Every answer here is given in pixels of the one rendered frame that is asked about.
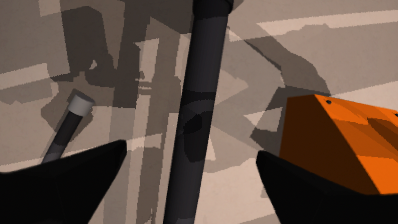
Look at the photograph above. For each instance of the black metal rail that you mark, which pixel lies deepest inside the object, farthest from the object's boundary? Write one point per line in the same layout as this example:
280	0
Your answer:
196	110

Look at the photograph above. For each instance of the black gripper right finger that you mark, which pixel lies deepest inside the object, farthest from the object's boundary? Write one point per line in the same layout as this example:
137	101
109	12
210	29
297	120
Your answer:
302	197

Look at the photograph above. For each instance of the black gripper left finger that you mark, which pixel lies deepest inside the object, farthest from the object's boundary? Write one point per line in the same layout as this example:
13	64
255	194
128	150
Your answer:
63	191

